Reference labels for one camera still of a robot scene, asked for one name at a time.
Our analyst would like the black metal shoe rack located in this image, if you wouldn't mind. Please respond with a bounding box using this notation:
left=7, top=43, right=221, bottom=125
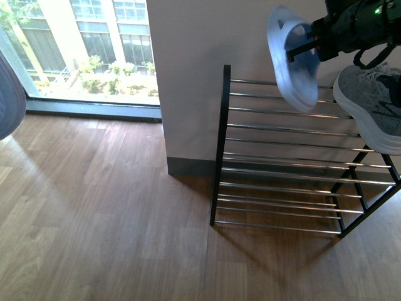
left=209, top=65, right=400, bottom=237

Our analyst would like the black cable loop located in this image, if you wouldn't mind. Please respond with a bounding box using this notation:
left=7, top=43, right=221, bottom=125
left=353, top=43, right=397, bottom=70

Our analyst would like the light blue slide sandal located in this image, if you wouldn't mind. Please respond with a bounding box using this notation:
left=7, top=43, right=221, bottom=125
left=267, top=6, right=320, bottom=112

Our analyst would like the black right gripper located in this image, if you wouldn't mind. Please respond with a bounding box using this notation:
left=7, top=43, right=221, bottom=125
left=286, top=1, right=400, bottom=62

